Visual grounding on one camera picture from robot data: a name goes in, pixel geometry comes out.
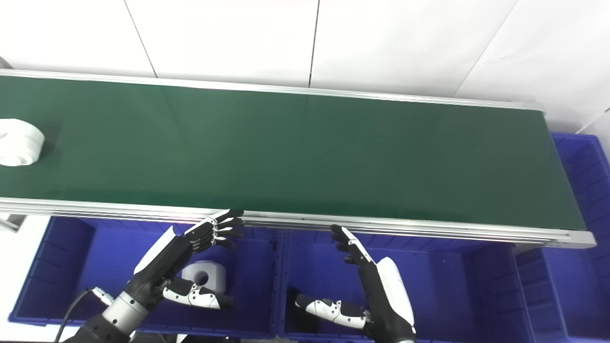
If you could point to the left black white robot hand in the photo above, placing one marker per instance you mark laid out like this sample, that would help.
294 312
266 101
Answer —
167 262

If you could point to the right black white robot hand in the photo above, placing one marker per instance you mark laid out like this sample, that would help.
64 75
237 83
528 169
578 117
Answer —
381 295

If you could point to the white cylindrical plastic part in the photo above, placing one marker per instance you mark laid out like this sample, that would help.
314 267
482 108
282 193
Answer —
19 143
214 276

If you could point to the blue plastic bin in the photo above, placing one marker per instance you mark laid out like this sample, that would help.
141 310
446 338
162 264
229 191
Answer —
57 276
443 286
584 267

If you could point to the grey metal conveyor leg bracket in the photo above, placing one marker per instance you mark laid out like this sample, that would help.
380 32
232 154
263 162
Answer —
12 221

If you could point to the green conveyor belt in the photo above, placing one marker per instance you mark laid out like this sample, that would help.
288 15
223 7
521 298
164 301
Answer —
305 152

